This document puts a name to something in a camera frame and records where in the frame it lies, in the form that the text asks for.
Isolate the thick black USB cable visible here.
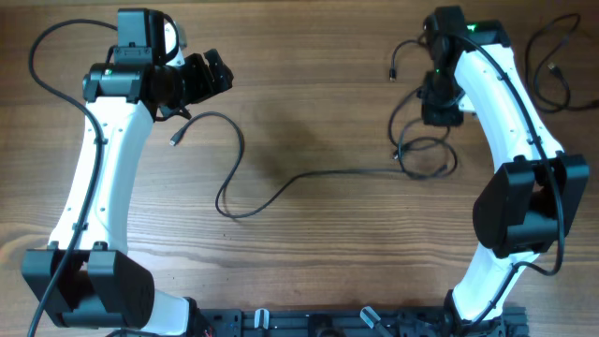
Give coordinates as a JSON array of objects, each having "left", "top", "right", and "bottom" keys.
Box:
[{"left": 523, "top": 12, "right": 599, "bottom": 114}]

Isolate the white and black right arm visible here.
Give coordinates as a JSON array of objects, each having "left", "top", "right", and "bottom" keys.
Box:
[{"left": 420, "top": 6, "right": 590, "bottom": 330}]

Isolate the thin black cable with barrel plug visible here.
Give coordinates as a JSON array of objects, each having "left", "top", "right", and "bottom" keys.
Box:
[{"left": 387, "top": 38, "right": 459, "bottom": 181}]

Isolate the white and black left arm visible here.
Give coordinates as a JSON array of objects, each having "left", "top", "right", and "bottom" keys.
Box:
[{"left": 22, "top": 50, "right": 233, "bottom": 336}]

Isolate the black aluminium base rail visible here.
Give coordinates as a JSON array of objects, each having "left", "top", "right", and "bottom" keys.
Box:
[{"left": 196, "top": 306, "right": 530, "bottom": 337}]

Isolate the thin black micro USB cable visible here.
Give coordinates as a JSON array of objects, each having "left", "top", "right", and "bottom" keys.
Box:
[{"left": 168, "top": 110, "right": 408, "bottom": 220}]

